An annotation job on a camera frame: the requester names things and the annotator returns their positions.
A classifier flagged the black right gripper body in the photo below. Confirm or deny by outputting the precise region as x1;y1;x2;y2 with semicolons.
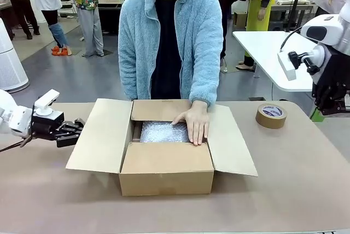
312;44;350;101

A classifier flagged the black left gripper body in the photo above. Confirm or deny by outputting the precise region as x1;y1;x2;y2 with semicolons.
31;110;66;141

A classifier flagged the bubble bundle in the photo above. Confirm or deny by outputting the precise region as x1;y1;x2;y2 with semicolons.
139;120;191;144

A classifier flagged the brown cardboard shipping box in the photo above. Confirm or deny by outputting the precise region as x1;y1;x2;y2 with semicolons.
65;98;259;197

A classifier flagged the person's left forearm blue sleeve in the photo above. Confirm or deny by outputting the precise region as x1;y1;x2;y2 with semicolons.
188;58;221;109

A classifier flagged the person's right forearm blue sleeve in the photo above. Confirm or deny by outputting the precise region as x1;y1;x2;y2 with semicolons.
120;58;144;101

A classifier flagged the person's left hand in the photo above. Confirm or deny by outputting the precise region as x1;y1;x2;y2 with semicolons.
171;100;210;147

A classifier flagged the brown packing tape roll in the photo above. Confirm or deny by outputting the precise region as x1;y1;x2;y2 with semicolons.
255;103;288;130

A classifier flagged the white air purifier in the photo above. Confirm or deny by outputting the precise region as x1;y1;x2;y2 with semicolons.
0;17;30;93

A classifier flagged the white side table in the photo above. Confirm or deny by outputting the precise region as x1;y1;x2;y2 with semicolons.
232;30;320;92

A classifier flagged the person in yellow apron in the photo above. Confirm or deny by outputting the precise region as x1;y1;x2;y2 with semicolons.
244;0;276;72

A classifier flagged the person in yellow jacket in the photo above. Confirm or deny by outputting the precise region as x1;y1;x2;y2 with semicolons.
61;0;110;57

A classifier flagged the small cardboard box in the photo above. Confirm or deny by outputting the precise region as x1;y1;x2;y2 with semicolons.
233;11;248;29

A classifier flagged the dark workbench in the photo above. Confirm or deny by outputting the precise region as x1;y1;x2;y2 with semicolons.
97;0;124;35

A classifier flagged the person in blue fleece jacket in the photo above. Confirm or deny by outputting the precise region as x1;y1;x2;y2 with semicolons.
118;0;224;109

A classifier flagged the brown sleeved cable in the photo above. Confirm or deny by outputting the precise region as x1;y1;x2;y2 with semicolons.
0;132;36;153

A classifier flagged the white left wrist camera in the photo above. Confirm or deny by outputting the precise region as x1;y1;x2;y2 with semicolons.
34;89;60;116

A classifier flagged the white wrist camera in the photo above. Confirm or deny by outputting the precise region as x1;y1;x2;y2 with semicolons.
34;89;60;116
277;50;321;81

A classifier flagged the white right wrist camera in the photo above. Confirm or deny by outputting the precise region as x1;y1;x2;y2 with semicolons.
277;50;321;81

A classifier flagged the black camera cable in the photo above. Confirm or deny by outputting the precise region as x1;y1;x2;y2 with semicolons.
280;30;304;53

